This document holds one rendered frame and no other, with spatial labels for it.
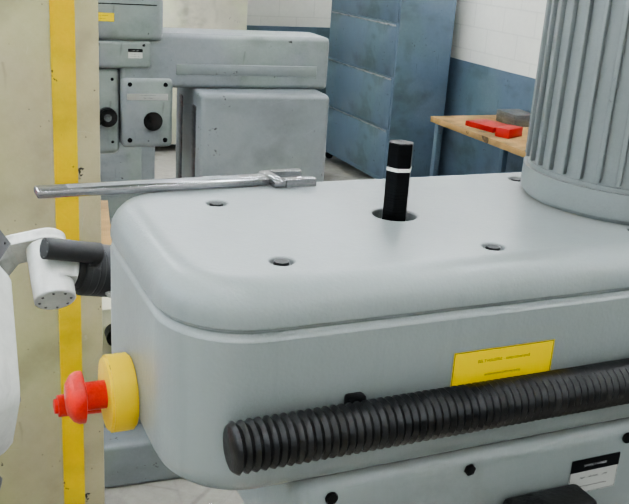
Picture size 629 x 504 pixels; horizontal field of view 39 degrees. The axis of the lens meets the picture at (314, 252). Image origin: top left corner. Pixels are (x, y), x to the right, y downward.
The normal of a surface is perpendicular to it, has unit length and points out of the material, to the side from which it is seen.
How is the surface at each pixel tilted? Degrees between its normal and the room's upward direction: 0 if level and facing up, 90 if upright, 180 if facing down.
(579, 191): 90
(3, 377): 59
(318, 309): 81
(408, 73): 90
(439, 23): 90
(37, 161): 90
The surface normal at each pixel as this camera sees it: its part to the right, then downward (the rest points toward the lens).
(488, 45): -0.91, 0.07
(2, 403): 0.97, 0.06
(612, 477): 0.40, 0.32
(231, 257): 0.07, -0.94
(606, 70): -0.66, 0.21
